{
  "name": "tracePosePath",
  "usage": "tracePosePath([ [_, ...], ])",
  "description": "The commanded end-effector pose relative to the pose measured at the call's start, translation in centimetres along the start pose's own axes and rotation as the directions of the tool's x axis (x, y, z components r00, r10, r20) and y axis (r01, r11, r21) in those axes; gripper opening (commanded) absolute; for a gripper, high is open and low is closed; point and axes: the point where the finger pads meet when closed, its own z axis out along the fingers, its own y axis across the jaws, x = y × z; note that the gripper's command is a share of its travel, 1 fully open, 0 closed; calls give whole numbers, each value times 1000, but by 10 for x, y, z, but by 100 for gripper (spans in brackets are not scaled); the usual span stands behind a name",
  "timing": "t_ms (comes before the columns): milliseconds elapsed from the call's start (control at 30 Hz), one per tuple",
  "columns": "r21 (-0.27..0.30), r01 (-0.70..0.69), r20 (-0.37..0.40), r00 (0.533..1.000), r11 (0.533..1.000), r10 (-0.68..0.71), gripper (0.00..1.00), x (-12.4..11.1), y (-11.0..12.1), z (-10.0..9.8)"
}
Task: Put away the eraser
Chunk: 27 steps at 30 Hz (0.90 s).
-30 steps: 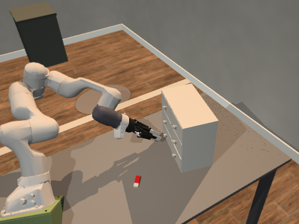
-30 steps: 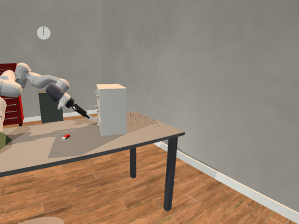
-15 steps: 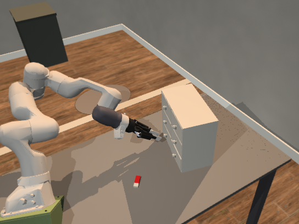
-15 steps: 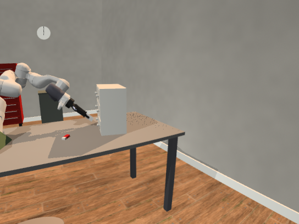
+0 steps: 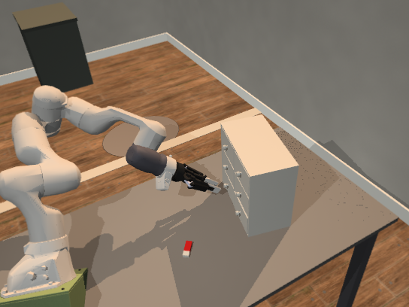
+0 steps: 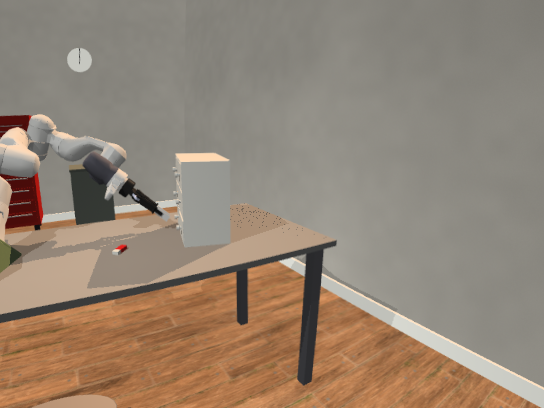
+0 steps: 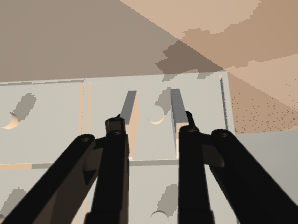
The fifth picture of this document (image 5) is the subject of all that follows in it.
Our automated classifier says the white chest of drawers with wooden top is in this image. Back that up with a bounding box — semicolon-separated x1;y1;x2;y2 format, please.
221;114;298;237

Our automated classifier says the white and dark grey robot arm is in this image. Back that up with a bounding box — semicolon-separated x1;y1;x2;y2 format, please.
0;86;177;299

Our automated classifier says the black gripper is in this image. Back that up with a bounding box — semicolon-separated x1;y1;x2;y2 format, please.
171;162;221;193

